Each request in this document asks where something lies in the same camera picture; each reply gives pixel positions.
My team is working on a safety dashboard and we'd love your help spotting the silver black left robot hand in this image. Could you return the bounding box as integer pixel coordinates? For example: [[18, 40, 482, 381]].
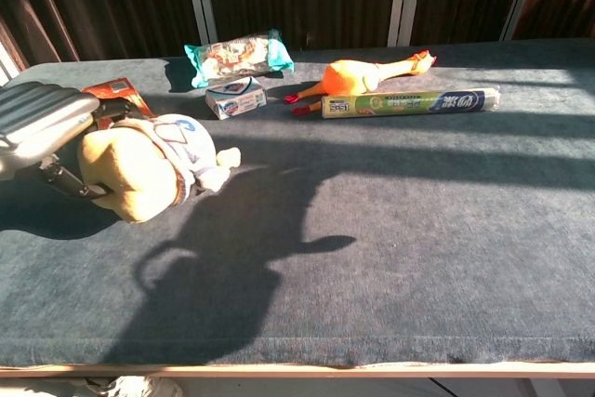
[[0, 80, 143, 201]]

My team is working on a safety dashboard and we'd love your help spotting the yellow plush toy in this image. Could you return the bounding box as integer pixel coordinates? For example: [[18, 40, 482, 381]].
[[76, 112, 243, 224]]

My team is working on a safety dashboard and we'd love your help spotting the orange rectangular carton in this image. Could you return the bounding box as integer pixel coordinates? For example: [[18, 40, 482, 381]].
[[81, 76, 155, 131]]

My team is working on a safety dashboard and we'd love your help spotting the white blue soap box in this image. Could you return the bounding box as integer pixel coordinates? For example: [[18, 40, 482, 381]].
[[205, 75, 269, 121]]

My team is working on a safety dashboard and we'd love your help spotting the teal snack bag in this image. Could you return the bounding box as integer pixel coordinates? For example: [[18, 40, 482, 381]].
[[183, 28, 296, 89]]

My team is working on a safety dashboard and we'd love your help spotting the orange rubber chicken toy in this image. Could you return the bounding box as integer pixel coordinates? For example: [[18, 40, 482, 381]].
[[284, 49, 438, 117]]

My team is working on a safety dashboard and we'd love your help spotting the dark grey felt table cloth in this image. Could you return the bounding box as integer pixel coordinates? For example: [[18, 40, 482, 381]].
[[0, 37, 595, 368]]

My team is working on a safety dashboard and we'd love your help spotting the green blue cling film roll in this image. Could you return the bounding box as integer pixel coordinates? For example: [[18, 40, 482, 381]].
[[320, 86, 502, 120]]

